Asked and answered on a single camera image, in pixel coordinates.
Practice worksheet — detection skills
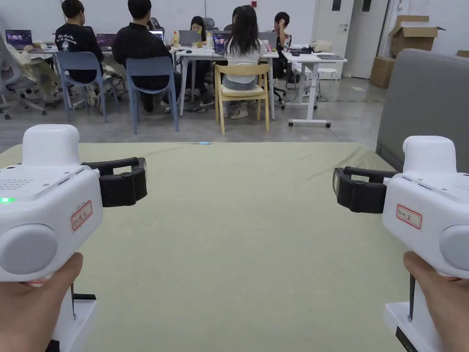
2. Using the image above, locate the white round stool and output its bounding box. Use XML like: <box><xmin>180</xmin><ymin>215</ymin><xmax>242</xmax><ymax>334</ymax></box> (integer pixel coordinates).
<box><xmin>316</xmin><ymin>69</ymin><xmax>338</xmax><ymax>100</ymax></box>

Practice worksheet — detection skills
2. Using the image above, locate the bed with pale green sheet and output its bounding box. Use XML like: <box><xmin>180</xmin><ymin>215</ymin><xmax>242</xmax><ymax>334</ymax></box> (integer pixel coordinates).
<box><xmin>0</xmin><ymin>141</ymin><xmax>469</xmax><ymax>352</ymax></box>

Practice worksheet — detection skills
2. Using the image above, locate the grey padded headboard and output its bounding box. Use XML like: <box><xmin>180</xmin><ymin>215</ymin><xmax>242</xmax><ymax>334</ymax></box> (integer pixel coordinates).
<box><xmin>375</xmin><ymin>49</ymin><xmax>469</xmax><ymax>174</ymax></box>

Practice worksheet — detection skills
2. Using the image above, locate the blue plastic chair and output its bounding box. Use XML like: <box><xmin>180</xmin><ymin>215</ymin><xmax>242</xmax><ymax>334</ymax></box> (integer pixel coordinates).
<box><xmin>125</xmin><ymin>56</ymin><xmax>180</xmax><ymax>135</ymax></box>
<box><xmin>55</xmin><ymin>51</ymin><xmax>109</xmax><ymax>124</ymax></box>

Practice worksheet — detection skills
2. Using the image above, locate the white table on castors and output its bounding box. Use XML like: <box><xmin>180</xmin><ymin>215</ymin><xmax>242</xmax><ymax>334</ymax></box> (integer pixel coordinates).
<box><xmin>281</xmin><ymin>40</ymin><xmax>348</xmax><ymax>129</ymax></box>

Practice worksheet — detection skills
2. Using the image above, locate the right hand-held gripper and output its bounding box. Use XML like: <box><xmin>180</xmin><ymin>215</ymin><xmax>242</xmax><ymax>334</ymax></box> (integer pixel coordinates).
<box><xmin>333</xmin><ymin>135</ymin><xmax>469</xmax><ymax>352</ymax></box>

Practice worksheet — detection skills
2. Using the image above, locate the person's right hand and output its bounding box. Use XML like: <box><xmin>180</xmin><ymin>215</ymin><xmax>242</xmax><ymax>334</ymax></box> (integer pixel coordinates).
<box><xmin>403</xmin><ymin>251</ymin><xmax>469</xmax><ymax>352</ymax></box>

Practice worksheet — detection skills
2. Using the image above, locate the white office chair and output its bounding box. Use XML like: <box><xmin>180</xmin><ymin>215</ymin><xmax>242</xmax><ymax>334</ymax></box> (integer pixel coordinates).
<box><xmin>0</xmin><ymin>34</ymin><xmax>48</xmax><ymax>121</ymax></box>

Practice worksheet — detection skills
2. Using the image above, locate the white table with laptops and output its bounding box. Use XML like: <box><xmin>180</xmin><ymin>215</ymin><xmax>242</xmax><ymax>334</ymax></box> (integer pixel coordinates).
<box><xmin>175</xmin><ymin>30</ymin><xmax>280</xmax><ymax>120</ymax></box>

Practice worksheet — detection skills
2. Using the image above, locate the white door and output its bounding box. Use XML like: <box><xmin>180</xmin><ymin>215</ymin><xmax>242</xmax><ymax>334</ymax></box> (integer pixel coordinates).
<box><xmin>344</xmin><ymin>0</ymin><xmax>390</xmax><ymax>80</ymax></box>

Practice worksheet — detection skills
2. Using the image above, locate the large open cardboard carton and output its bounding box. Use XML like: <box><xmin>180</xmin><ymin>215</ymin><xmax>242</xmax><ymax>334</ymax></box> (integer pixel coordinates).
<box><xmin>388</xmin><ymin>15</ymin><xmax>447</xmax><ymax>58</ymax></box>

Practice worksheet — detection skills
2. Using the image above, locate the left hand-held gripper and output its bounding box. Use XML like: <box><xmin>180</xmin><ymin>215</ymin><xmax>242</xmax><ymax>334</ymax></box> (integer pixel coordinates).
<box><xmin>0</xmin><ymin>124</ymin><xmax>148</xmax><ymax>344</ymax></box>

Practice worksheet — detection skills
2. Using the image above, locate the pale wooden chair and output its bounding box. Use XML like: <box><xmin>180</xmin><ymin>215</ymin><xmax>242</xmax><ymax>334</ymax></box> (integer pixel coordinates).
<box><xmin>214</xmin><ymin>63</ymin><xmax>271</xmax><ymax>134</ymax></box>

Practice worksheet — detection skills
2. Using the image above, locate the long white table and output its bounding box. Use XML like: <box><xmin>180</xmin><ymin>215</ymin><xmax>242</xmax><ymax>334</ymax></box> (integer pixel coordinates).
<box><xmin>5</xmin><ymin>29</ymin><xmax>176</xmax><ymax>110</ymax></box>

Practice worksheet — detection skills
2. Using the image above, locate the person's left hand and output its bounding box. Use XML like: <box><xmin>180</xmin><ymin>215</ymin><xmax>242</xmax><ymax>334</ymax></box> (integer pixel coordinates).
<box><xmin>0</xmin><ymin>252</ymin><xmax>84</xmax><ymax>352</ymax></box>

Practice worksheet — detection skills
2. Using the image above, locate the small cardboard carton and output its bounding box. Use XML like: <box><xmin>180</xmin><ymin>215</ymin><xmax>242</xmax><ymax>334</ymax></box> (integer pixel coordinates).
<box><xmin>370</xmin><ymin>56</ymin><xmax>397</xmax><ymax>89</ymax></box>

